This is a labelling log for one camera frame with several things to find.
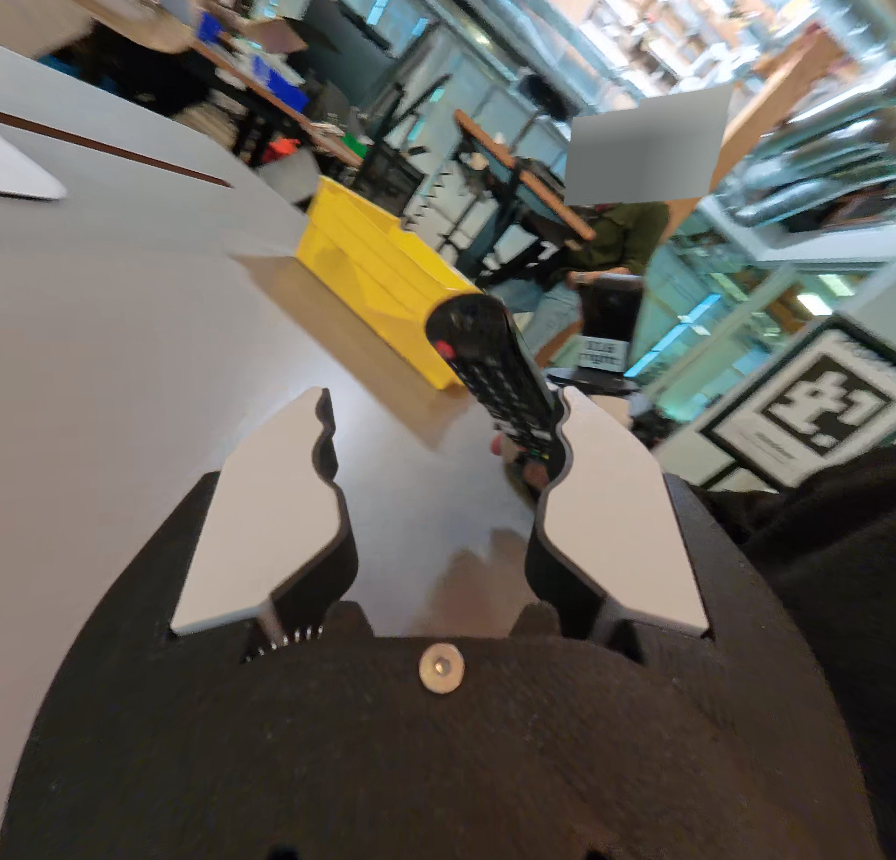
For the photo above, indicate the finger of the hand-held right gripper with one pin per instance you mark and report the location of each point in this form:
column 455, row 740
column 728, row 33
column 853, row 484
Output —
column 617, row 410

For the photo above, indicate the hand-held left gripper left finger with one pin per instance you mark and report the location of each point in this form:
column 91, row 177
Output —
column 266, row 517

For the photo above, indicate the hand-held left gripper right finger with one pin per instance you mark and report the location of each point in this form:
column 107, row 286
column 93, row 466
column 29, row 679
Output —
column 623, row 524

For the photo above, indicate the black remote control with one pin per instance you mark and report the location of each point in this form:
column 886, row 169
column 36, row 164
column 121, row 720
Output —
column 490, row 363

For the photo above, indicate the person's right forearm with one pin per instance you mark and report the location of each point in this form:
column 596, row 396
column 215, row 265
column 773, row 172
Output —
column 805, row 524

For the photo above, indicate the person's right hand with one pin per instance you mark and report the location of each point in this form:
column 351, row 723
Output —
column 535, row 475

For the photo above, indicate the fiducial tag sign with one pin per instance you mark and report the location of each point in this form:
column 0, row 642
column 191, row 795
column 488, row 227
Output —
column 812, row 405

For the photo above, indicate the yellow plastic bin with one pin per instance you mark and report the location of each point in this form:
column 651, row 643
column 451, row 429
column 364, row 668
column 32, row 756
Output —
column 378, row 272

